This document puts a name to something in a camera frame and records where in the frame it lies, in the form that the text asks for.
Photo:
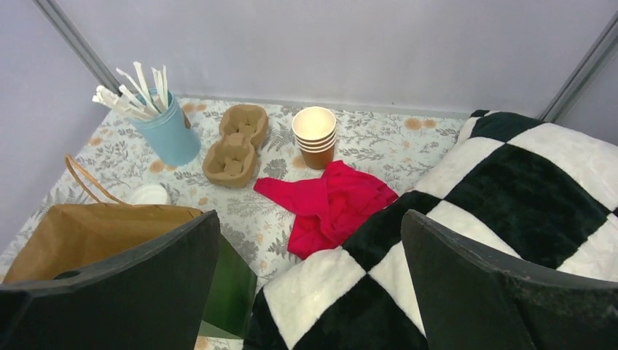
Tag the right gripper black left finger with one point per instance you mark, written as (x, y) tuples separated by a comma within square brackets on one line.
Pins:
[(151, 296)]

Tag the red cloth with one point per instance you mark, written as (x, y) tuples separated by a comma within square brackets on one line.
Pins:
[(328, 209)]

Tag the stack of brown paper cups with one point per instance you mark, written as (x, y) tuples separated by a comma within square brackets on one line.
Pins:
[(315, 132)]

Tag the black white checkered blanket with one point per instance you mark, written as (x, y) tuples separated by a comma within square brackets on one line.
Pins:
[(534, 190)]

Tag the light blue straw cup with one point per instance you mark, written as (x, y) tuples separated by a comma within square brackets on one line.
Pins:
[(169, 135)]

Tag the floral table mat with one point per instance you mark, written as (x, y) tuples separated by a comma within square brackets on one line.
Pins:
[(397, 148)]

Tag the white plastic cup lid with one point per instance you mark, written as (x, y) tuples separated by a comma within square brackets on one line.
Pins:
[(150, 194)]

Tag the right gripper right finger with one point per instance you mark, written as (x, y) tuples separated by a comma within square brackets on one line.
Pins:
[(472, 296)]

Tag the brown cardboard cup carrier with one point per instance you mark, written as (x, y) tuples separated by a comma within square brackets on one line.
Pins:
[(231, 161)]

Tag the green brown paper bag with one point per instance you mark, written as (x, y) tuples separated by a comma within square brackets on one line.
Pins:
[(72, 236)]

